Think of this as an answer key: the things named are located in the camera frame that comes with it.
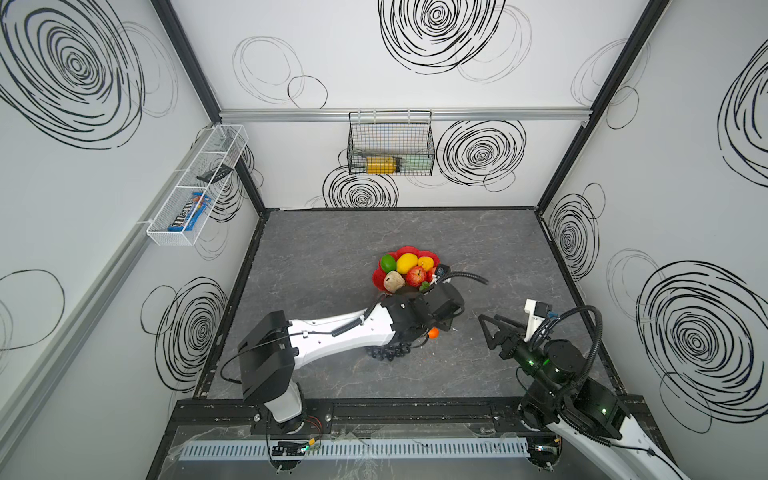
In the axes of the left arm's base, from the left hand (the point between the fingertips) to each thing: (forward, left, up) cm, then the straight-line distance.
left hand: (450, 304), depth 76 cm
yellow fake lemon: (+20, +11, -12) cm, 26 cm away
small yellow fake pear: (+21, +4, -12) cm, 25 cm away
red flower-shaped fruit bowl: (+16, +20, -11) cm, 28 cm away
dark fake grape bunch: (-8, +15, -14) cm, 23 cm away
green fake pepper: (+19, +17, -11) cm, 28 cm away
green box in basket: (+37, +9, +16) cm, 41 cm away
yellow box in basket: (+36, +19, +16) cm, 44 cm away
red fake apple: (+14, +8, -10) cm, 19 cm away
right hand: (-5, -7, +4) cm, 10 cm away
